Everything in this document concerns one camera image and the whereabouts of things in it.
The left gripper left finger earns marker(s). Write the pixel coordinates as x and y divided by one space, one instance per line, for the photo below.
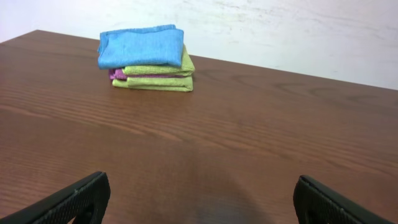
84 202

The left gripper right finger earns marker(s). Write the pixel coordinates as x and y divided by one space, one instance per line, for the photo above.
315 203

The purple folded cloth in stack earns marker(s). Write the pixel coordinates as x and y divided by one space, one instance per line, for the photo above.
118 74

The lower green folded cloth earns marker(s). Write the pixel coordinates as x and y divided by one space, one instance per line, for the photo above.
163 84

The green folded cloth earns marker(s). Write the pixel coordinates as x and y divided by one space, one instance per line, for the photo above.
163 84
186 69

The upper green folded cloth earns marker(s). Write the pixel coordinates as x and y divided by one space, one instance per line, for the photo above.
186 69

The blue folded cloth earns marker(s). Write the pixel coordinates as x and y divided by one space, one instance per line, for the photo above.
159 45

